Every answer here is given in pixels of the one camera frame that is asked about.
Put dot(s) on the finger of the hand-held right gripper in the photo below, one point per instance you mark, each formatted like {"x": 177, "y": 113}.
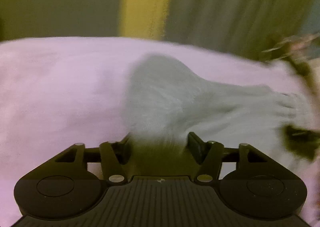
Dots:
{"x": 301, "y": 141}
{"x": 300, "y": 66}

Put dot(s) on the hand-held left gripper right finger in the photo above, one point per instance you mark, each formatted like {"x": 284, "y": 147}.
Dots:
{"x": 194, "y": 147}

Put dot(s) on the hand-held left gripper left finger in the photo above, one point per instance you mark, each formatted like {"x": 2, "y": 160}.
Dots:
{"x": 126, "y": 147}

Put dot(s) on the grey pants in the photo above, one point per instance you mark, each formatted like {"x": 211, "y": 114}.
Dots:
{"x": 162, "y": 96}

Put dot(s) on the pink bed sheet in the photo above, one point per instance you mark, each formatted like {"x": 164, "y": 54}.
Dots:
{"x": 57, "y": 84}

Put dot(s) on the grey curtain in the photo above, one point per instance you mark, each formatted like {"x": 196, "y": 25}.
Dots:
{"x": 225, "y": 4}

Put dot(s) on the yellow curtain strip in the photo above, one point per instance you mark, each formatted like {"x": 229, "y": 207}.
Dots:
{"x": 147, "y": 1}

